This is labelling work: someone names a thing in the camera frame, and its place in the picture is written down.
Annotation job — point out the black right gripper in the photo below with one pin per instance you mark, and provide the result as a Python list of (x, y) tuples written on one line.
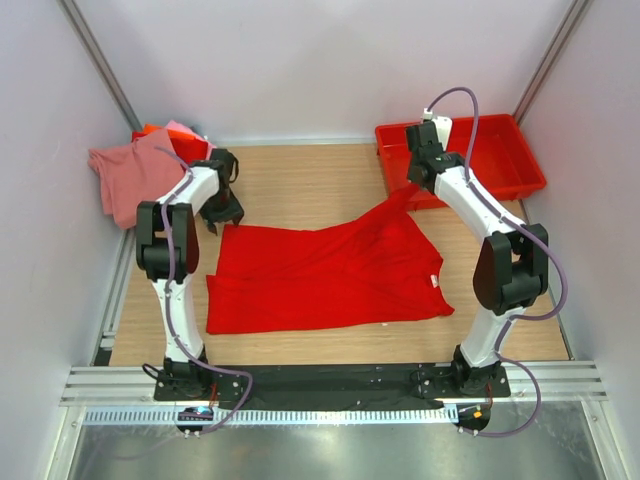
[(409, 174)]

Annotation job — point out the dusty pink folded t shirt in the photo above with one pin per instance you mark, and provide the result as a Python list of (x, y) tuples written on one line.
[(139, 171)]

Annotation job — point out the aluminium frame post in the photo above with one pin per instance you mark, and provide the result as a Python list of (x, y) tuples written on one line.
[(100, 62), (561, 38)]

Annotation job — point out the right aluminium frame post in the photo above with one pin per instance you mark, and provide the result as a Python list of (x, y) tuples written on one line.
[(561, 38)]

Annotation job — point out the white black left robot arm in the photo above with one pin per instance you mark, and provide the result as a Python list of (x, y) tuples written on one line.
[(167, 250)]

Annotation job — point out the red folded t shirt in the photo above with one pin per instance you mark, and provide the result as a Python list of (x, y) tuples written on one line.
[(186, 146)]

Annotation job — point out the red t shirt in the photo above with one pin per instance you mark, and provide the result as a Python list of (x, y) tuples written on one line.
[(186, 146), (378, 268)]

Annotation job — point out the red plastic tray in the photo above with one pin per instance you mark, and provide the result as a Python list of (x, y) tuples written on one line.
[(501, 158)]

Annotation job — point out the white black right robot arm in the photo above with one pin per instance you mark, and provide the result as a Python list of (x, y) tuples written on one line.
[(512, 269)]

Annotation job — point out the light pink folded t shirt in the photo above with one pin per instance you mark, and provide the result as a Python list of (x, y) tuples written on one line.
[(179, 127)]

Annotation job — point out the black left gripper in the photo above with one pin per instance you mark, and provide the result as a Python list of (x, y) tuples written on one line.
[(234, 212)]

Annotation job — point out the white slotted cable duct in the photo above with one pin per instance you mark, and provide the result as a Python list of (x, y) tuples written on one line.
[(195, 416)]

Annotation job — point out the orange folded t shirt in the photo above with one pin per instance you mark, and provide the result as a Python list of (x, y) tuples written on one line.
[(148, 128)]

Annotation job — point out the left aluminium frame post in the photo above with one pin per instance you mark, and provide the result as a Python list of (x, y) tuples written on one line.
[(100, 62)]

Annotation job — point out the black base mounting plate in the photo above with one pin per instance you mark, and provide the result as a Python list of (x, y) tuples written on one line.
[(365, 387)]

